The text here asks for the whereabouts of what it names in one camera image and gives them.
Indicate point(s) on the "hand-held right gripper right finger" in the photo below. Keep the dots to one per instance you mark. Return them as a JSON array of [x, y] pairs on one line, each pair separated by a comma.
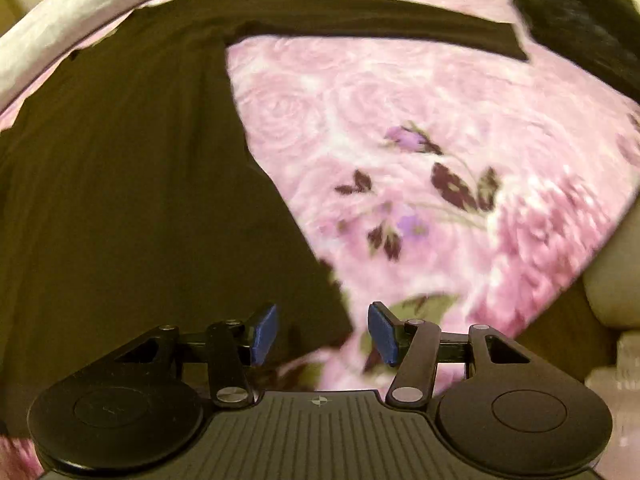
[[382, 334]]

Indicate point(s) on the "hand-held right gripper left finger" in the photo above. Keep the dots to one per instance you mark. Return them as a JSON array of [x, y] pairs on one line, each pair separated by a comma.
[[265, 334]]

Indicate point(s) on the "dark brown long-sleeved shirt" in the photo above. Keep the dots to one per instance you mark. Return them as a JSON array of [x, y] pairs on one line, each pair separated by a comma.
[[125, 185]]

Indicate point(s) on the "pink floral blanket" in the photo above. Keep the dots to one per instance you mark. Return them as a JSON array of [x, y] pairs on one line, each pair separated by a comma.
[[425, 110]]

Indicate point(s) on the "black cloth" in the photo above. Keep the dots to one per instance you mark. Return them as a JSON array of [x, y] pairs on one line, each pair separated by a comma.
[[575, 25]]

